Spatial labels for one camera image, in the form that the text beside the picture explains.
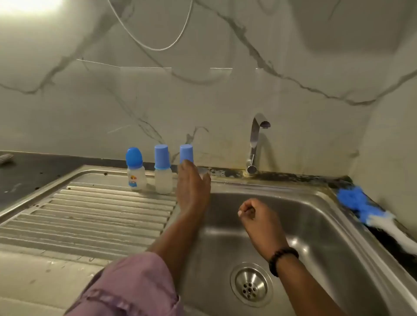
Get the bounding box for chrome sink faucet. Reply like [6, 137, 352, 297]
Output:
[245, 113, 272, 177]

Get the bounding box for person's left forearm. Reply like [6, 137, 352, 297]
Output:
[147, 211, 203, 284]

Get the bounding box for translucent bottle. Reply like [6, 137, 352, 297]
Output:
[154, 144, 174, 195]
[179, 144, 195, 165]

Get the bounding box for stainless steel sink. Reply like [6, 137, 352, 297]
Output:
[0, 165, 417, 316]

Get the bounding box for black bead bracelet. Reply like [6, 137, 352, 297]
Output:
[268, 246, 301, 277]

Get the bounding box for person's left hand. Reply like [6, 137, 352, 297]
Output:
[176, 160, 212, 222]

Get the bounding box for person's right forearm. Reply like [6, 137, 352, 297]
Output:
[275, 254, 348, 316]

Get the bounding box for white cable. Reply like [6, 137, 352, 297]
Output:
[106, 0, 195, 52]

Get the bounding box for person's right hand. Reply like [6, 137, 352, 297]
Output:
[238, 198, 289, 261]

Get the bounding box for metal sink drain strainer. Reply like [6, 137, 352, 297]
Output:
[229, 262, 275, 308]

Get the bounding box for translucent bottle front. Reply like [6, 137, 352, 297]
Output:
[154, 144, 174, 195]

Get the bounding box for cartoon print baby bottle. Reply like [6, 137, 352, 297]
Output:
[125, 147, 148, 191]

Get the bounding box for pink shirt sleeve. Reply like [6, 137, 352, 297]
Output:
[65, 252, 186, 316]

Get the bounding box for blue and white bottle brush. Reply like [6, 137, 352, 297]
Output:
[337, 185, 417, 255]

